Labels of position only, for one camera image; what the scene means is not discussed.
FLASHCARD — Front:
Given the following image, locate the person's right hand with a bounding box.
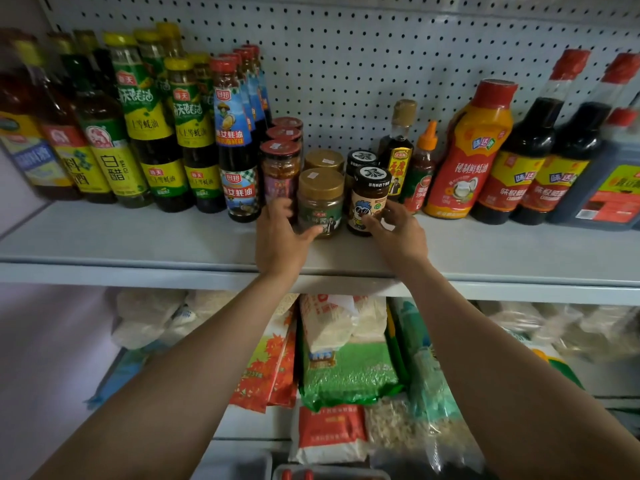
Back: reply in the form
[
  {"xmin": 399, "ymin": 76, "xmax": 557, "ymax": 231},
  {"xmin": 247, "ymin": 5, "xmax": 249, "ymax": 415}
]
[{"xmin": 361, "ymin": 200, "xmax": 430, "ymax": 276}]

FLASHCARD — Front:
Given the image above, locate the person's left hand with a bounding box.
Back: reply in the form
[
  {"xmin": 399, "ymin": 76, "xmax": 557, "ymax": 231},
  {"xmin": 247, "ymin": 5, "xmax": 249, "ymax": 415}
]
[{"xmin": 255, "ymin": 197, "xmax": 325, "ymax": 281}]

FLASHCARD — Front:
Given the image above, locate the black-lid sauce jar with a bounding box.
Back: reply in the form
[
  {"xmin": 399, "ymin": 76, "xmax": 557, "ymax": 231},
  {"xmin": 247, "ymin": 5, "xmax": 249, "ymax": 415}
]
[
  {"xmin": 344, "ymin": 150, "xmax": 380, "ymax": 191},
  {"xmin": 347, "ymin": 166, "xmax": 394, "ymax": 237}
]

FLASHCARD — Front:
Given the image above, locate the gold-lid sauce jar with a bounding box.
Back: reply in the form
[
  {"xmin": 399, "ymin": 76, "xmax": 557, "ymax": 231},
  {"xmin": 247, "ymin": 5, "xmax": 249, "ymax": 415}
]
[
  {"xmin": 297, "ymin": 167, "xmax": 346, "ymax": 239},
  {"xmin": 303, "ymin": 148, "xmax": 346, "ymax": 174}
]

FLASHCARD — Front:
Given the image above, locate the person's right forearm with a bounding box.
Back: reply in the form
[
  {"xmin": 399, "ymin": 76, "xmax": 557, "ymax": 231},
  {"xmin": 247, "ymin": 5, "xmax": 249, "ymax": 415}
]
[{"xmin": 395, "ymin": 262, "xmax": 640, "ymax": 480}]

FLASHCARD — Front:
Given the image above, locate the person's left forearm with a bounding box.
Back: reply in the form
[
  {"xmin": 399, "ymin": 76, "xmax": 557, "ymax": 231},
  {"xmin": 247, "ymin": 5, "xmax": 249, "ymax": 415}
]
[{"xmin": 29, "ymin": 272, "xmax": 307, "ymax": 480}]

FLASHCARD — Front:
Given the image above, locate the small dark gold-cap oil bottle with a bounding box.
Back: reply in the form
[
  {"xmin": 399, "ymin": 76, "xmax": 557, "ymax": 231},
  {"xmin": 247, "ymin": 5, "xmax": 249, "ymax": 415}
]
[{"xmin": 377, "ymin": 99, "xmax": 419, "ymax": 202}]

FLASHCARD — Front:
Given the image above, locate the small orange-nozzle sauce bottle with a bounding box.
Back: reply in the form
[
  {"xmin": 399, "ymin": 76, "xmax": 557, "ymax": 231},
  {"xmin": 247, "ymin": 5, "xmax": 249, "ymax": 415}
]
[{"xmin": 402, "ymin": 120, "xmax": 440, "ymax": 214}]

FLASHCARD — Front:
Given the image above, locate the blue-label red-cap sauce bottle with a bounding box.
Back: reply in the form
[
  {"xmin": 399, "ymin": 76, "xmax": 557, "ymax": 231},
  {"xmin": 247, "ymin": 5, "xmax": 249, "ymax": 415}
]
[
  {"xmin": 243, "ymin": 44, "xmax": 274, "ymax": 126},
  {"xmin": 233, "ymin": 47, "xmax": 267, "ymax": 138},
  {"xmin": 209, "ymin": 56, "xmax": 262, "ymax": 224},
  {"xmin": 220, "ymin": 53, "xmax": 257, "ymax": 140}
]

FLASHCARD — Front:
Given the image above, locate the orange squeeze bottle red cap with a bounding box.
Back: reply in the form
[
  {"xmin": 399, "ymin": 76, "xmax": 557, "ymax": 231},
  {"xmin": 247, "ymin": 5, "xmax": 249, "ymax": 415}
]
[{"xmin": 423, "ymin": 78, "xmax": 519, "ymax": 220}]

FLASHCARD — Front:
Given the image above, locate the white rice bag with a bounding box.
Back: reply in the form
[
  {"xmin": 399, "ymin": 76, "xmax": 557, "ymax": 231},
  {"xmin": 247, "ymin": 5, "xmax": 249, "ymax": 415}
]
[
  {"xmin": 162, "ymin": 290, "xmax": 238, "ymax": 346},
  {"xmin": 111, "ymin": 288, "xmax": 189, "ymax": 351}
]

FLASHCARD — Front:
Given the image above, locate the green mung bean bag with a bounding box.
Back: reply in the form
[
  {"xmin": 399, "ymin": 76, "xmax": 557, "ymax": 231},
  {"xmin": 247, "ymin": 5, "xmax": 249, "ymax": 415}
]
[{"xmin": 298, "ymin": 295, "xmax": 405, "ymax": 413}]

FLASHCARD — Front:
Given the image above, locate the orange maple-leaf print bag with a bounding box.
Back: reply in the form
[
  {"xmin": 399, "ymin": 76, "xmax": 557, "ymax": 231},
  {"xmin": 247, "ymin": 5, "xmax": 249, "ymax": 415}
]
[{"xmin": 229, "ymin": 294, "xmax": 301, "ymax": 414}]

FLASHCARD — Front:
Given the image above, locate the yellow-cap oyster sauce bottle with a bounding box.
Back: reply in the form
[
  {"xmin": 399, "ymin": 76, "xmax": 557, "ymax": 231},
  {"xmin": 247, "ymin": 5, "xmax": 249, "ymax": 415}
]
[
  {"xmin": 156, "ymin": 22, "xmax": 186, "ymax": 59},
  {"xmin": 133, "ymin": 28, "xmax": 171, "ymax": 95},
  {"xmin": 164, "ymin": 57, "xmax": 227, "ymax": 214},
  {"xmin": 188, "ymin": 53, "xmax": 216, "ymax": 115},
  {"xmin": 103, "ymin": 32, "xmax": 194, "ymax": 213}
]

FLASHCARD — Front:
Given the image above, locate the white metal shelf board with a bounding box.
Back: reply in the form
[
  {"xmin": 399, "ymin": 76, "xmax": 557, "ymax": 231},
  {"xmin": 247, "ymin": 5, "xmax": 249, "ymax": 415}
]
[{"xmin": 0, "ymin": 197, "xmax": 640, "ymax": 306}]

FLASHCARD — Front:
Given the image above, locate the white pegboard back panel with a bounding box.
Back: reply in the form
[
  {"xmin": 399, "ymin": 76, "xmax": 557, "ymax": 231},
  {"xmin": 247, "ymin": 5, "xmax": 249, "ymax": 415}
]
[{"xmin": 36, "ymin": 0, "xmax": 640, "ymax": 158}]

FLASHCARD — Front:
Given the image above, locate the red-cap soy sauce bottle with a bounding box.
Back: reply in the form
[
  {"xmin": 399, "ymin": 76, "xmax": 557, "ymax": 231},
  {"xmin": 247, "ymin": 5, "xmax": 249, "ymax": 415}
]
[
  {"xmin": 469, "ymin": 49, "xmax": 592, "ymax": 226},
  {"xmin": 509, "ymin": 52, "xmax": 640, "ymax": 226}
]

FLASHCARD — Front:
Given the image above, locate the teal clear grain bag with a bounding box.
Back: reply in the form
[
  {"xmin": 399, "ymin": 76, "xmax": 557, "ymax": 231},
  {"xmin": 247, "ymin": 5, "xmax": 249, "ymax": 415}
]
[{"xmin": 389, "ymin": 297, "xmax": 487, "ymax": 474}]

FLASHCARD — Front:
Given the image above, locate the clear bag of oats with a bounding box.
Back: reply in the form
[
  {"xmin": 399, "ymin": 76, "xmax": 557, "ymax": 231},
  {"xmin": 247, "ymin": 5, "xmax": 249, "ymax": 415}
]
[{"xmin": 364, "ymin": 394, "xmax": 432, "ymax": 458}]

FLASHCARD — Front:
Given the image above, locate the white bag red label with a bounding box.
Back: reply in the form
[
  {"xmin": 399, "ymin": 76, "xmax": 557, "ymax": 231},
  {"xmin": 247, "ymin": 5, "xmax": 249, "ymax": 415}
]
[{"xmin": 289, "ymin": 401, "xmax": 370, "ymax": 466}]

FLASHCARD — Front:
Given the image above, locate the yellow green print bag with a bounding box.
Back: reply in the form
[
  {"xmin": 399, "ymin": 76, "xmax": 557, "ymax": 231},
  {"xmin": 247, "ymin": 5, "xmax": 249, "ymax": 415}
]
[{"xmin": 507, "ymin": 332, "xmax": 585, "ymax": 391}]

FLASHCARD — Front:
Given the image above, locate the clear bag of grains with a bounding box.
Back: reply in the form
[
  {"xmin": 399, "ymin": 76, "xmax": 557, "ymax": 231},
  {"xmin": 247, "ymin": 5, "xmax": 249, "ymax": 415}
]
[{"xmin": 477, "ymin": 301, "xmax": 640, "ymax": 364}]

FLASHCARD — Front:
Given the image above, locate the blue plastic bag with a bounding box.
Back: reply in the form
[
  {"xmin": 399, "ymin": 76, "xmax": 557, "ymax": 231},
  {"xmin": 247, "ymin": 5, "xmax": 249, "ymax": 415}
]
[{"xmin": 86, "ymin": 340, "xmax": 171, "ymax": 409}]

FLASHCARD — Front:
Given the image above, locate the large dark soy sauce jug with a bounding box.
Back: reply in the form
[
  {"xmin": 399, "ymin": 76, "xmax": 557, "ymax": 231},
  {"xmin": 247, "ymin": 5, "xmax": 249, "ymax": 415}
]
[{"xmin": 546, "ymin": 106, "xmax": 640, "ymax": 231}]

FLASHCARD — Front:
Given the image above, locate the clear box with red caps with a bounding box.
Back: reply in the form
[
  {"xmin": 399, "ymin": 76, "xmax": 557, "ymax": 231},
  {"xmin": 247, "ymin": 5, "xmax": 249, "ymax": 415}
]
[{"xmin": 271, "ymin": 464, "xmax": 392, "ymax": 480}]

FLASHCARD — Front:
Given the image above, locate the cooking wine bottle yellow label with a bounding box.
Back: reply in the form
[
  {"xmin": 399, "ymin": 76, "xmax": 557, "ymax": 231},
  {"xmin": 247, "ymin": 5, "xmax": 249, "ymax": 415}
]
[{"xmin": 12, "ymin": 39, "xmax": 117, "ymax": 205}]

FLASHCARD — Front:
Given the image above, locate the dark bottle blue yellow label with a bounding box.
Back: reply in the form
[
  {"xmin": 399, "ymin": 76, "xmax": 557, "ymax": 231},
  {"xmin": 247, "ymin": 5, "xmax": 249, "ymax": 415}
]
[{"xmin": 0, "ymin": 27, "xmax": 82, "ymax": 201}]

